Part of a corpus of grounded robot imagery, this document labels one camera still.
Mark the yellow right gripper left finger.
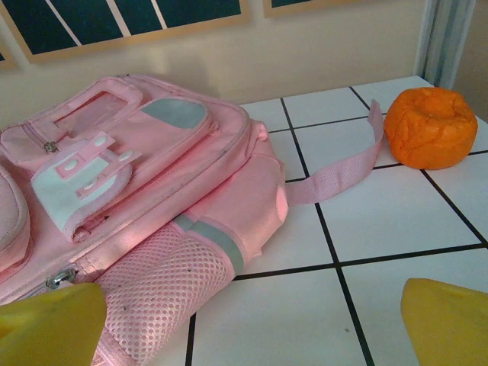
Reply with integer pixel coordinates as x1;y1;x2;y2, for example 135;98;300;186
0;282;107;366

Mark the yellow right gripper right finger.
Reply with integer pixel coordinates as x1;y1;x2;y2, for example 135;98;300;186
399;278;488;366

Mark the pink school backpack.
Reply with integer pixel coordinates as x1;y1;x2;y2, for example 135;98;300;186
0;74;384;366

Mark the orange squishy toy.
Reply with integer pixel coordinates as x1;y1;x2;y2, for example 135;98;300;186
384;86;479;170

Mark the aluminium frame post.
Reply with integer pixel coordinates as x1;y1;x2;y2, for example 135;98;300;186
413;0;476;89

